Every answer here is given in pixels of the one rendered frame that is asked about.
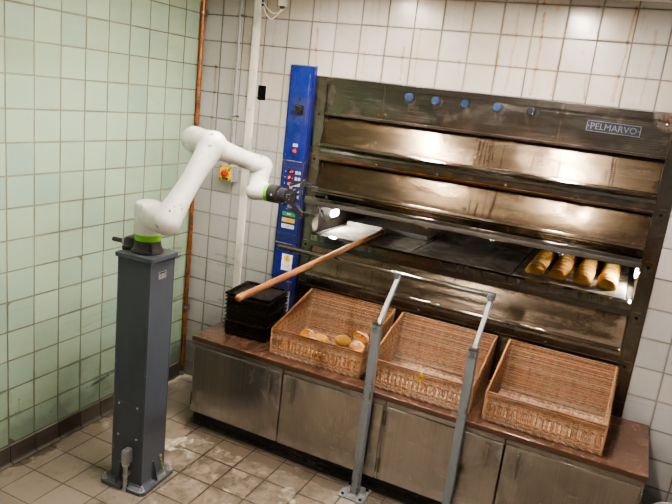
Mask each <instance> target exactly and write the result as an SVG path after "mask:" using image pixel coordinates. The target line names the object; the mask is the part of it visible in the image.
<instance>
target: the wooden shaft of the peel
mask: <svg viewBox="0 0 672 504"><path fill-rule="evenodd" d="M383 233H384V231H383V230H379V231H377V232H375V233H372V234H370V235H368V236H366V237H364V238H361V239H359V240H357V241H355V242H353V243H350V244H348V245H346V246H344V247H341V248H339V249H337V250H335V251H333V252H330V253H328V254H326V255H324V256H322V257H319V258H317V259H315V260H313V261H310V262H308V263H306V264H304V265H302V266H299V267H297V268H295V269H293V270H291V271H288V272H286V273H284V274H282V275H279V276H277V277H275V278H273V279H271V280H268V281H266V282H264V283H262V284H260V285H257V286H255V287H253V288H251V289H248V290H246V291H244V292H242V293H240V294H237V295H236V296H235V300H236V301H238V302H240V301H242V300H244V299H246V298H249V297H251V296H253V295H255V294H257V293H259V292H261V291H263V290H265V289H268V288H270V287H272V286H274V285H276V284H278V283H280V282H282V281H284V280H287V279H289V278H291V277H293V276H295V275H297V274H299V273H301V272H304V271H306V270H308V269H310V268H312V267H314V266H316V265H318V264H320V263H323V262H325V261H327V260H329V259H331V258H333V257H335V256H337V255H339V254H342V253H344V252H346V251H348V250H350V249H352V248H354V247H356V246H358V245H361V244H363V243H365V242H367V241H369V240H371V239H373V238H375V237H378V236H380V235H382V234H383Z"/></svg>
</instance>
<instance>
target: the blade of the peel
mask: <svg viewBox="0 0 672 504"><path fill-rule="evenodd" d="M347 225H350V226H355V227H360V228H365V229H370V230H375V231H379V229H381V228H383V227H386V228H389V229H388V233H391V234H396V235H401V236H406V237H411V238H416V239H421V240H426V241H427V240H428V239H430V238H431V237H433V236H435V235H436V234H438V233H440V232H441V231H436V230H431V229H425V228H420V227H415V226H410V225H405V224H399V223H394V222H389V221H384V220H378V219H373V218H368V217H366V218H361V219H355V220H349V221H347Z"/></svg>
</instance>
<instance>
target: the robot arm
mask: <svg viewBox="0 0 672 504"><path fill-rule="evenodd" d="M181 141H182V144H183V146H184V147H185V148H186V149H187V150H188V151H191V152H193V155H192V157H191V159H190V161H189V163H188V165H187V166H186V168H185V170H184V172H183V173H182V175H181V177H180V178H179V180H178V181H177V183H176V184H175V186H174V187H173V189H172V190H171V192H170V193H169V194H168V196H167V197H166V198H165V200H164V201H163V202H161V201H158V200H155V199H141V200H138V201H136V203H135V209H134V234H133V235H129V236H125V237H123V238H119V237H115V236H113V237H112V241H116V242H120V243H122V249H123V250H131V252H132V253H134V254H137V255H143V256H156V255H161V254H163V253H164V249H163V247H162V244H161V238H162V235H172V234H174V233H176V232H177V231H178V230H179V228H180V227H181V224H182V222H183V219H184V217H185V215H186V213H187V210H188V208H189V206H190V204H191V202H192V201H193V199H194V197H195V195H196V193H197V191H198V190H199V188H200V186H201V185H202V183H203V181H204V180H205V178H206V177H207V175H208V174H209V172H210V171H211V170H212V168H213V167H214V165H215V164H216V163H217V161H218V160H219V161H223V162H227V163H230V164H233V165H236V166H239V167H241V168H243V169H246V170H249V171H250V172H251V173H250V177H249V179H248V182H247V185H246V189H245V191H246V195H247V196H248V198H250V199H251V200H254V201H268V202H273V203H280V202H282V203H286V204H288V205H287V208H286V210H289V211H291V212H292V213H293V214H294V215H296V216H297V217H298V218H299V219H302V218H303V216H306V217H309V216H310V215H311V216H317V214H315V213H310V212H303V211H302V209H301V208H300V207H299V206H298V204H297V203H296V200H297V198H296V197H297V194H296V193H297V192H298V191H299V190H301V189H302V188H304V187H307V188H313V189H320V187H316V186H313V184H310V183H307V179H303V180H300V181H298V182H295V183H289V184H288V185H289V189H287V188H283V187H282V186H280V185H274V184H269V183H268V181H269V177H270V174H271V171H272V168H273V165H272V161H271V160H270V159H269V158H268V157H266V156H263V155H259V154H256V153H253V152H250V151H247V150H245V149H242V148H240V147H238V146H236V145H234V144H232V143H230V142H228V141H227V140H226V139H225V137H224V136H223V135H222V134H221V133H220V132H218V131H212V130H205V129H203V128H200V127H197V126H191V127H188V128H186V129H185V130H184V131H183V133H182V136H181ZM303 182H304V184H302V185H301V186H300V187H298V188H297V189H295V190H293V189H292V187H293V186H294V185H298V184H300V183H303ZM291 204H292V205H293V206H294V207H295V209H296V210H297V211H298V212H299V213H298V212H297V211H296V210H294V209H293V208H292V207H291V206H290V205H291Z"/></svg>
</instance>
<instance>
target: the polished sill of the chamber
mask: <svg viewBox="0 0 672 504"><path fill-rule="evenodd" d="M311 240H312V241H316V242H321V243H325V244H330V245H334V246H339V247H344V246H346V245H348V244H350V243H353V242H355V241H352V240H348V239H343V238H338V237H334V236H329V235H324V234H320V233H313V234H311ZM352 250H357V251H361V252H366V253H371V254H375V255H380V256H384V257H389V258H393V259H398V260H402V261H407V262H411V263H416V264H420V265H425V266H429V267H434V268H438V269H443V270H448V271H452V272H457V273H461V274H466V275H470V276H475V277H479V278H484V279H488V280H493V281H497V282H502V283H506V284H511V285H515V286H520V287H525V288H529V289H534V290H538V291H543V292H547V293H552V294H556V295H561V296H565V297H570V298H574V299H579V300H583V301H588V302H592V303H597V304H602V305H606V306H611V307H615V308H620V309H624V310H629V311H631V307H632V300H627V299H622V298H618V297H613V296H608V295H604V294H599V293H594V292H590V291H585V290H580V289H576V288H571V287H566V286H562V285H557V284H552V283H548V282H543V281H539V280H534V279H529V278H525V277H520V276H515V275H511V274H506V273H501V272H497V271H492V270H487V269H483V268H478V267H473V266H469V265H464V264H459V263H455V262H450V261H445V260H441V259H436V258H431V257H427V256H422V255H417V254H413V253H408V252H403V251H399V250H394V249H390V248H385V247H380V246H376V245H371V244H366V243H363V244H361V245H358V246H356V247H354V248H352Z"/></svg>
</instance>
